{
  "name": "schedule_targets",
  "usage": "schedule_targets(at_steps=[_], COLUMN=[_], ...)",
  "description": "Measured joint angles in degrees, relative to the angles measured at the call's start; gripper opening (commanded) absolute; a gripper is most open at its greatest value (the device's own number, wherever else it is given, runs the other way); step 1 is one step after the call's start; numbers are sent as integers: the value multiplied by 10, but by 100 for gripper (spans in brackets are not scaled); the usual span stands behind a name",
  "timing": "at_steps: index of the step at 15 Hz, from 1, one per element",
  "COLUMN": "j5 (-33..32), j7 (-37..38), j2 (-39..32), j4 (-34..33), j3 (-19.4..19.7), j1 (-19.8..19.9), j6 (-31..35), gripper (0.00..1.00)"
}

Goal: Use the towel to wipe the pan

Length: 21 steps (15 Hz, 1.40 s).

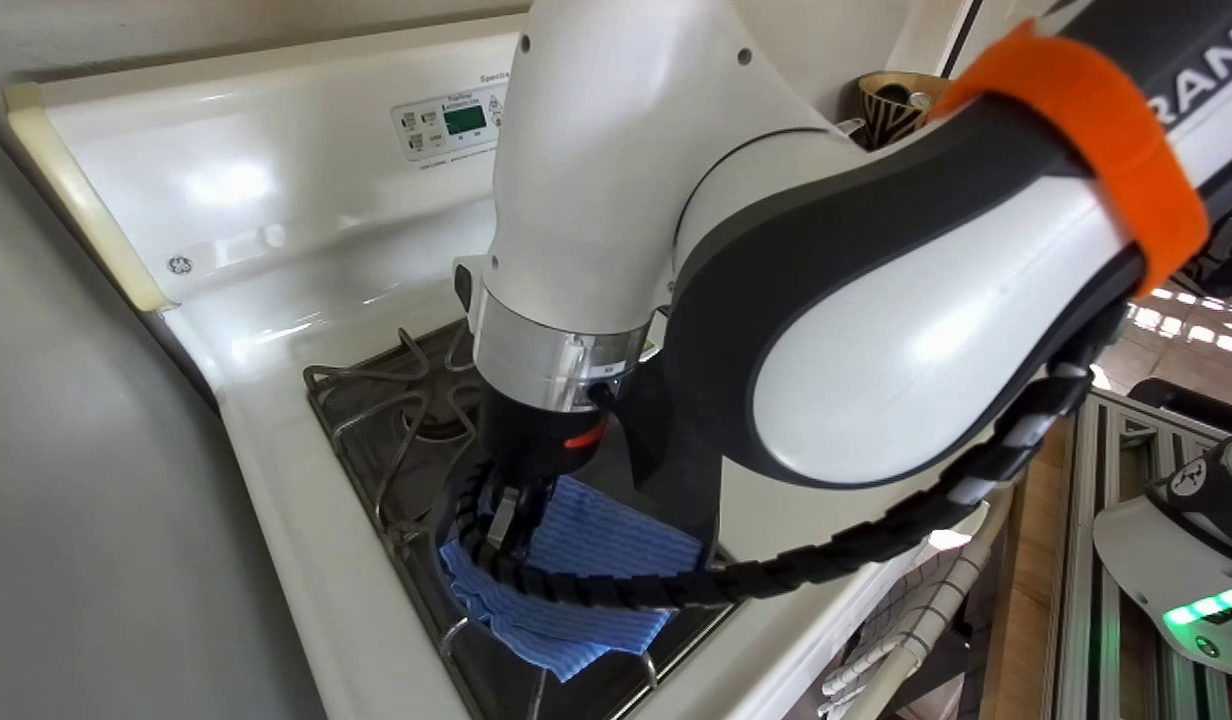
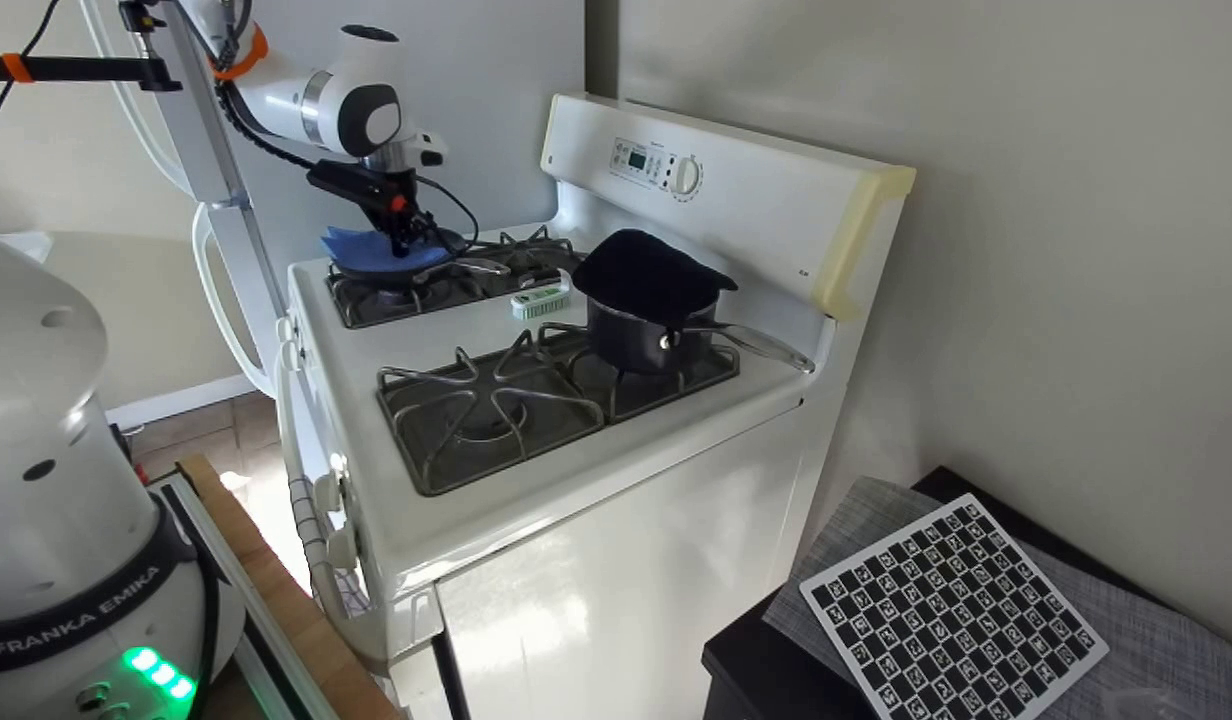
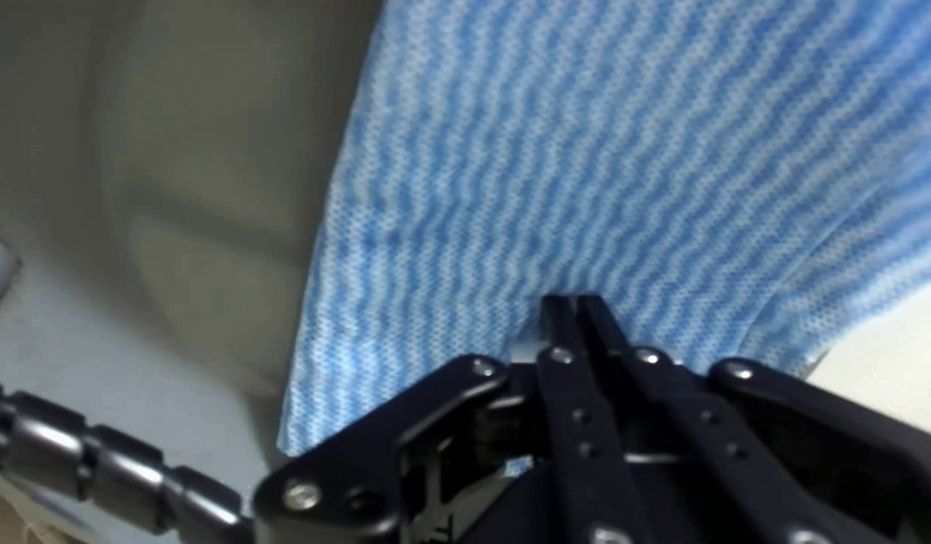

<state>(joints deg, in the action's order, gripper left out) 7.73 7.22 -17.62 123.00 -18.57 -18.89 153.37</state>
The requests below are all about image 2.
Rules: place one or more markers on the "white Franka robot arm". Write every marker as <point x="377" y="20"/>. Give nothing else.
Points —
<point x="58" y="505"/>

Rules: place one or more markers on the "white refrigerator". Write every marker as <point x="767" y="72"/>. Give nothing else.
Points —
<point x="508" y="80"/>

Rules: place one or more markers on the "black pole with orange tape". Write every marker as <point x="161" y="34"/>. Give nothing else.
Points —
<point x="80" y="69"/>

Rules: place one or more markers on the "black side table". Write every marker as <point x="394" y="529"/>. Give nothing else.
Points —
<point x="742" y="667"/>

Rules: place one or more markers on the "black white calibration board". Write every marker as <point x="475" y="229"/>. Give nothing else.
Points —
<point x="949" y="612"/>

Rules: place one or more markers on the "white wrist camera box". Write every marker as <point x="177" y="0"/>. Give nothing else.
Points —
<point x="424" y="146"/>

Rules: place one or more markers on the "grey mat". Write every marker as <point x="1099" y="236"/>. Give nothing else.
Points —
<point x="1162" y="655"/>

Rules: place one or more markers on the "small black saucepan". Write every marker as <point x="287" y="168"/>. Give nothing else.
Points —
<point x="631" y="343"/>

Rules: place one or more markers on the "black burner grate under pan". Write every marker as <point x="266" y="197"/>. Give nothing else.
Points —
<point x="491" y="280"/>

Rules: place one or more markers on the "white gas stove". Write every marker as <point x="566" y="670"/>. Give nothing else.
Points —
<point x="600" y="602"/>

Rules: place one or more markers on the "wooden board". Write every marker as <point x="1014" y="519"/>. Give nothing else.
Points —
<point x="290" y="602"/>

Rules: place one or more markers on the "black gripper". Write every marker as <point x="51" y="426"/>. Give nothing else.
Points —
<point x="369" y="191"/>

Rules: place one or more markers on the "grey frying pan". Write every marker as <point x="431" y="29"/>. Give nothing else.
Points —
<point x="394" y="280"/>

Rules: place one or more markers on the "small white green box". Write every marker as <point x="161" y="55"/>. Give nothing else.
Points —
<point x="539" y="300"/>

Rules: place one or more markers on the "large black burner grate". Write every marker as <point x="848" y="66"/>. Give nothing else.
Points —
<point x="508" y="402"/>

